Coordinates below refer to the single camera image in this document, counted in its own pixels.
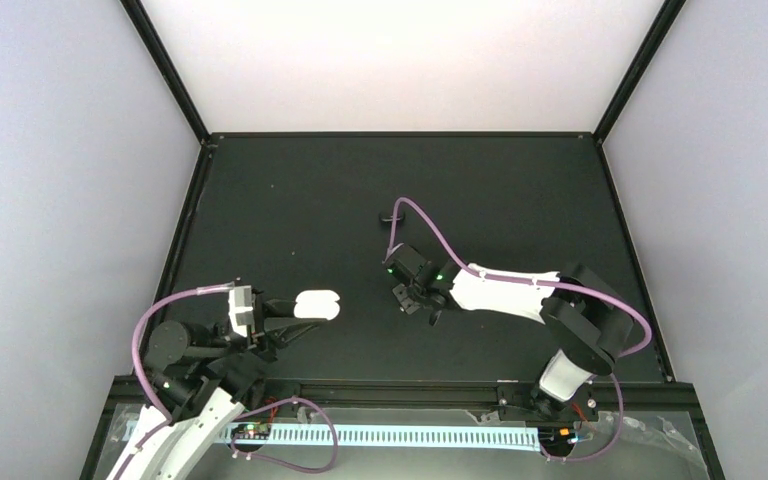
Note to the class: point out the black earbud charging case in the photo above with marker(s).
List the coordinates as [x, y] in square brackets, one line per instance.
[390, 218]

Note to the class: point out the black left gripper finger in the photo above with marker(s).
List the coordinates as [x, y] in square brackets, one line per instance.
[279, 308]
[284, 331]

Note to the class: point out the black frame post left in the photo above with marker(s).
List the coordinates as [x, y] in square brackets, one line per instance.
[153, 43]

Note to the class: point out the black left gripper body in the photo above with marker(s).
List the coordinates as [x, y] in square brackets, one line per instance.
[261, 346]

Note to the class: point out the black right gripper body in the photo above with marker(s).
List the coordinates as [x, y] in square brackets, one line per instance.
[408, 304]

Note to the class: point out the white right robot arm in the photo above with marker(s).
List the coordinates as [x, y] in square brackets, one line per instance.
[578, 309]

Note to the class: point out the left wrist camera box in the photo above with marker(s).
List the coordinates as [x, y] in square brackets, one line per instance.
[241, 310]

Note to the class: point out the light blue cable duct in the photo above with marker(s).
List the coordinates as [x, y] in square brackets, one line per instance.
[393, 436]

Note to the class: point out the black frame post right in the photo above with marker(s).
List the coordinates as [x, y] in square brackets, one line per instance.
[644, 55]

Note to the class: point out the white earbud charging case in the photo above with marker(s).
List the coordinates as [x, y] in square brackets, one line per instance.
[317, 304]

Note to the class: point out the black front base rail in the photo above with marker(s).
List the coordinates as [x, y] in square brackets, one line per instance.
[407, 394]

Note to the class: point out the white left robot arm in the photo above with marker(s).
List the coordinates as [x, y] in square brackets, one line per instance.
[200, 383]

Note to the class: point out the black frame post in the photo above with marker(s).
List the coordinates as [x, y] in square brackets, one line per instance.
[644, 55]
[153, 43]

